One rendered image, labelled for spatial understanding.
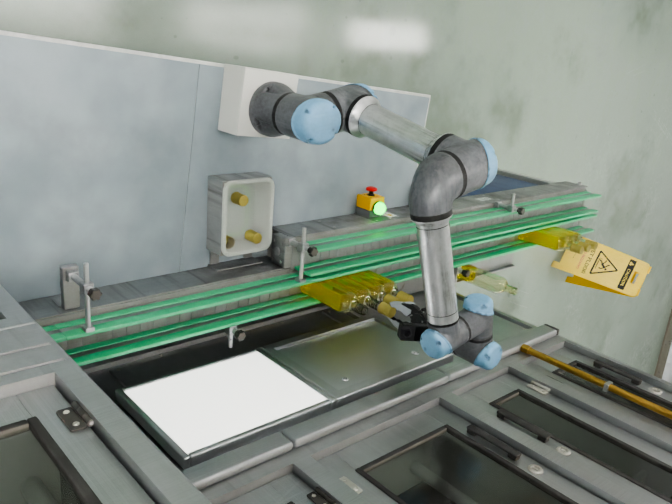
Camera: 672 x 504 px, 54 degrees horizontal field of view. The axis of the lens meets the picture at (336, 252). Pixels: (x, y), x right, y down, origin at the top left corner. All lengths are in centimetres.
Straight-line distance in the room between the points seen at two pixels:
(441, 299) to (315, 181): 78
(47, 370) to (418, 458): 88
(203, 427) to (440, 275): 64
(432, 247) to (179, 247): 78
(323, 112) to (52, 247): 76
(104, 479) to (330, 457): 77
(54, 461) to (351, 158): 158
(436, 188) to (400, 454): 63
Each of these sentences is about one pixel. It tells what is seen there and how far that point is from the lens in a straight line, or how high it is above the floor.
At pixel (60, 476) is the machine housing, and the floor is 165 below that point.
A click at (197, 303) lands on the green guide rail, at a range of 181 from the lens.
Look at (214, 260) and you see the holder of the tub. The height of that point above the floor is 76.
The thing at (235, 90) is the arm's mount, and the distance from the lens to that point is 188.
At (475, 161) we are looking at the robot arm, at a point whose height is 148.
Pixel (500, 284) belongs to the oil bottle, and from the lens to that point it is 258.
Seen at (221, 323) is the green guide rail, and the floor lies 95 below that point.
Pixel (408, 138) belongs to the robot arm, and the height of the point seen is 128.
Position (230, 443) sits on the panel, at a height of 132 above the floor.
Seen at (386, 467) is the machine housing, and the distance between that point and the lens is 160.
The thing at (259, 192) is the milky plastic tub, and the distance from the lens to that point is 202.
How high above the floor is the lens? 238
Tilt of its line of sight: 44 degrees down
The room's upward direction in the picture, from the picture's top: 114 degrees clockwise
